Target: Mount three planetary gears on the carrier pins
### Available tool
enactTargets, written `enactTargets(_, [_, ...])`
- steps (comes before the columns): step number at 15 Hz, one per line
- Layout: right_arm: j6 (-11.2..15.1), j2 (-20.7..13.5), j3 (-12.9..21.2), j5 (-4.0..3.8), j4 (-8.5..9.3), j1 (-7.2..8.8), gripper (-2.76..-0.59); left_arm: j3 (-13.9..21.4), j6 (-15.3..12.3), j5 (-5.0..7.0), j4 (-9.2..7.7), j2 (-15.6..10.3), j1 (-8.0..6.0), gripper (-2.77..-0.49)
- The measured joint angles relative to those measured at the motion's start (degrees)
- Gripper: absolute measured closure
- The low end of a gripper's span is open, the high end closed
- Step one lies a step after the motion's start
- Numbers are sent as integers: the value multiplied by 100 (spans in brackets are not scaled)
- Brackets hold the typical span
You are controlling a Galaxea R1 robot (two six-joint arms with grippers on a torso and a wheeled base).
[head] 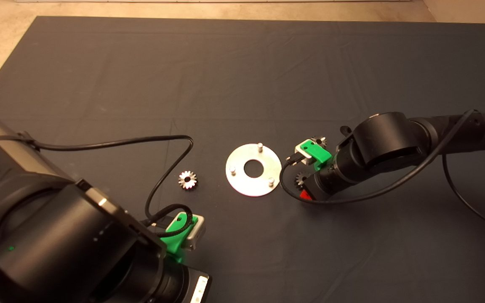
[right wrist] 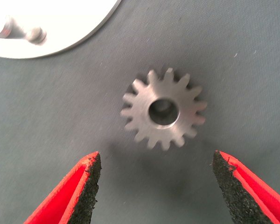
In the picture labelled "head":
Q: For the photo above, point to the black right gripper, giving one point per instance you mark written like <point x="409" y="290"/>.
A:
<point x="331" y="179"/>

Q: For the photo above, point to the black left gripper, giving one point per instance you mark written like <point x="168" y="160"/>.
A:
<point x="175" y="286"/>

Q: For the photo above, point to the small steel bevel gear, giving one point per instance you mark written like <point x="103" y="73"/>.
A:
<point x="320" y="140"/>
<point x="182" y="181"/>
<point x="300" y="181"/>

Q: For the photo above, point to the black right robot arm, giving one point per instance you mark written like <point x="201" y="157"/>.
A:
<point x="385" y="143"/>

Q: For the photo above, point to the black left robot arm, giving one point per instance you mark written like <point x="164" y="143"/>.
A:
<point x="57" y="244"/>

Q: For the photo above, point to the round metal carrier plate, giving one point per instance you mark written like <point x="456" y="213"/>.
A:
<point x="242" y="185"/>

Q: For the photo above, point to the dark grey table cloth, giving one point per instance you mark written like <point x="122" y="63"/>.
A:
<point x="242" y="84"/>

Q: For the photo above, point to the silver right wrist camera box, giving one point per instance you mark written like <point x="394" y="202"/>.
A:
<point x="302" y="156"/>

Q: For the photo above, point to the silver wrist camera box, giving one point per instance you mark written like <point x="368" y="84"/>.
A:
<point x="302" y="156"/>
<point x="196" y="235"/>

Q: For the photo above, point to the green right camera mount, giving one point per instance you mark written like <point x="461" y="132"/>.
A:
<point x="320" y="155"/>

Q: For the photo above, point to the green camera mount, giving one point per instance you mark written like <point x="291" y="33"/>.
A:
<point x="171" y="244"/>
<point x="320" y="155"/>

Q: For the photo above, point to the green left camera mount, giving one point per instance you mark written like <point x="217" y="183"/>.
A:
<point x="171" y="244"/>

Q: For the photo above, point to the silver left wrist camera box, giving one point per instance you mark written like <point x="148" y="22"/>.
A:
<point x="196" y="235"/>

